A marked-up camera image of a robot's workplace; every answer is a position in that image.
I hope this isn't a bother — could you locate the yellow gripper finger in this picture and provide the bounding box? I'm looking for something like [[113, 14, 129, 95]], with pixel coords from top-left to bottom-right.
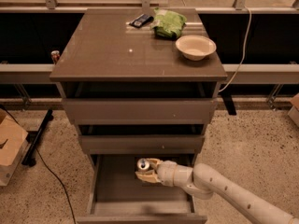
[[149, 158, 163, 170], [135, 170, 161, 183]]

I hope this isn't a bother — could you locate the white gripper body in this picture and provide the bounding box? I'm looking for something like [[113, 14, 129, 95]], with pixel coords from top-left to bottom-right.
[[156, 161, 178, 187]]

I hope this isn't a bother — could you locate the silver redbull can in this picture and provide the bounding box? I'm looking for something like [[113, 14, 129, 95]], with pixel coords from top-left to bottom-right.
[[136, 158, 150, 172]]

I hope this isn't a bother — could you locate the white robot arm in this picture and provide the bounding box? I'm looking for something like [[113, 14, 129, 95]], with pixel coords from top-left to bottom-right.
[[135, 158, 299, 224]]

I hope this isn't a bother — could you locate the grey bottom drawer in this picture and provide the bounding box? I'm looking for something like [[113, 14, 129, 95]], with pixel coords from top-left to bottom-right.
[[77, 155, 207, 224]]

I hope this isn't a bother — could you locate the grey middle drawer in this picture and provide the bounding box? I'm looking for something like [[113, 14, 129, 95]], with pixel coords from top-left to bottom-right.
[[78, 135, 205, 154]]

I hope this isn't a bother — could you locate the grey drawer cabinet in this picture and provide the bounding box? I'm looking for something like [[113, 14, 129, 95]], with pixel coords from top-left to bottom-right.
[[49, 7, 228, 224]]

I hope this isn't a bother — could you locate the red can behind cabinet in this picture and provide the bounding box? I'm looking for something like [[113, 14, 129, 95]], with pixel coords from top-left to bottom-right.
[[50, 50, 60, 64]]

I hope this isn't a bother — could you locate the black stand leg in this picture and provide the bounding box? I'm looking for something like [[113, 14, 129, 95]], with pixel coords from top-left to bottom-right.
[[21, 109, 53, 167]]

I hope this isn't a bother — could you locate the white bowl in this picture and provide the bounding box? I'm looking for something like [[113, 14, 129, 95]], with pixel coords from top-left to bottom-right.
[[176, 35, 217, 61]]

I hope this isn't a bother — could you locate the cardboard box left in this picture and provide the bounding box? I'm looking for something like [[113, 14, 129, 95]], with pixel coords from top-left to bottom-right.
[[0, 109, 28, 186]]

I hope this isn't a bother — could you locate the cardboard box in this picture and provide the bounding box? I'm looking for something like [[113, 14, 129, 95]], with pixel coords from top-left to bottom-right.
[[0, 109, 28, 186], [288, 93, 299, 127]]

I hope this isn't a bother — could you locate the cardboard box right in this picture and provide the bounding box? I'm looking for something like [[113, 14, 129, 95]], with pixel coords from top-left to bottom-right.
[[288, 93, 299, 127]]

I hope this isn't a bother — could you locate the green chip bag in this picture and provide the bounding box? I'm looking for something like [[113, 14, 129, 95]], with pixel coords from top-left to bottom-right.
[[150, 7, 187, 39]]

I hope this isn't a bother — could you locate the dark blue snack packet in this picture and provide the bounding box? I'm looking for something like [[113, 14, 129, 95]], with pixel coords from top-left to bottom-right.
[[129, 14, 153, 28]]

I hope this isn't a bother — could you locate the white cable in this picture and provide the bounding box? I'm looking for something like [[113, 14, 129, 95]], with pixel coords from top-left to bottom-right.
[[218, 7, 252, 94]]

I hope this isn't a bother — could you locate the black floor cable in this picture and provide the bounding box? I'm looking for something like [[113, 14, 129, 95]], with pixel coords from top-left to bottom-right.
[[0, 104, 78, 224]]

